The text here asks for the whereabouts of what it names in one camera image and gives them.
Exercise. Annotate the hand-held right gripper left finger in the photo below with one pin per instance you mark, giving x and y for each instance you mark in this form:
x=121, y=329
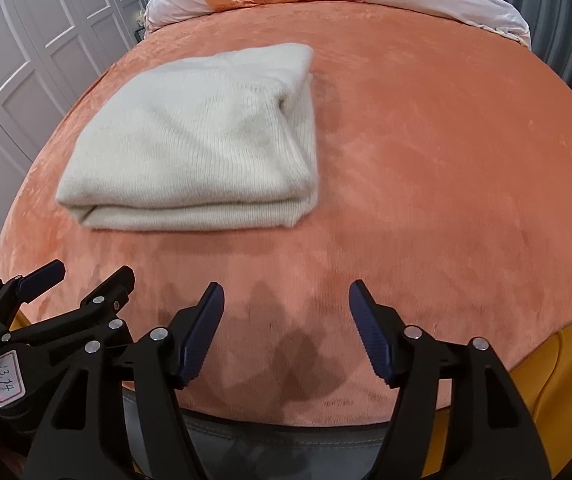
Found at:
x=200, y=330

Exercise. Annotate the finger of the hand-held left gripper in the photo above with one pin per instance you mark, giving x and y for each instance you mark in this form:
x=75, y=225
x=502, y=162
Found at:
x=40, y=275
x=100, y=300

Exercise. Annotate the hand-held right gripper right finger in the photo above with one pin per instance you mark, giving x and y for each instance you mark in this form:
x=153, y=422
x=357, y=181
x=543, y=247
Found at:
x=371, y=330

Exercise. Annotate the cream knit cardigan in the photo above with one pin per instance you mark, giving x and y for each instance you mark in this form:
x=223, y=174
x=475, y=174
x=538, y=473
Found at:
x=190, y=145

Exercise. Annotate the orange plush blanket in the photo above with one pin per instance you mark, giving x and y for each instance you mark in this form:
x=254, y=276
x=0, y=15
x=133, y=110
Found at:
x=391, y=185

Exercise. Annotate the yellow bed base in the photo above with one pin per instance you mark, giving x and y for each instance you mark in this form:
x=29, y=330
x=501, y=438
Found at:
x=556, y=375

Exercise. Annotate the white panelled wardrobe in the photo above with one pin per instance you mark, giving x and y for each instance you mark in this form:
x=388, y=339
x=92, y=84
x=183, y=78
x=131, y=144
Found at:
x=40, y=35

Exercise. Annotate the white pillow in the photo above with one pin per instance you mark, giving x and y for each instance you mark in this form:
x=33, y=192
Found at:
x=471, y=10

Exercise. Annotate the grey curtain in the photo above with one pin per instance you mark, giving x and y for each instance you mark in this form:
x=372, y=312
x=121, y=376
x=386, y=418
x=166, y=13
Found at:
x=556, y=20

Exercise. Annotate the dark grey padded bed frame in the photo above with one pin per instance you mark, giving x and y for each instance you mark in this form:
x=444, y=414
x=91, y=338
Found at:
x=276, y=440

